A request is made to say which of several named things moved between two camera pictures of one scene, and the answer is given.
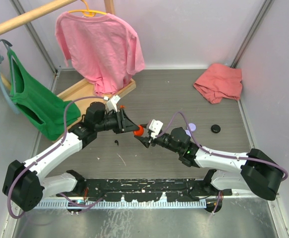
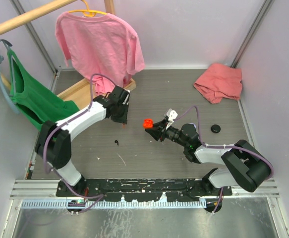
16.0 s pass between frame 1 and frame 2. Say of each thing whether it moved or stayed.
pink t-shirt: stayed
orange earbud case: moved
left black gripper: moved
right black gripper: moved
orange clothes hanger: stayed
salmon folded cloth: stayed
